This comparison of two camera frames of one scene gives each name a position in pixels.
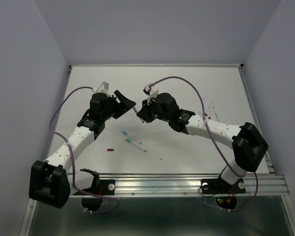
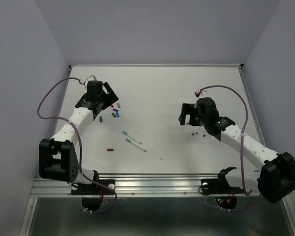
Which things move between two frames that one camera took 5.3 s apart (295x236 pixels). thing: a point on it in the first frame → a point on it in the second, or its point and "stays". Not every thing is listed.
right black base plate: x=217 y=186 stays
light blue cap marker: x=126 y=133 stays
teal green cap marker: x=129 y=140 stays
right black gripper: x=143 y=113 → x=189 y=108
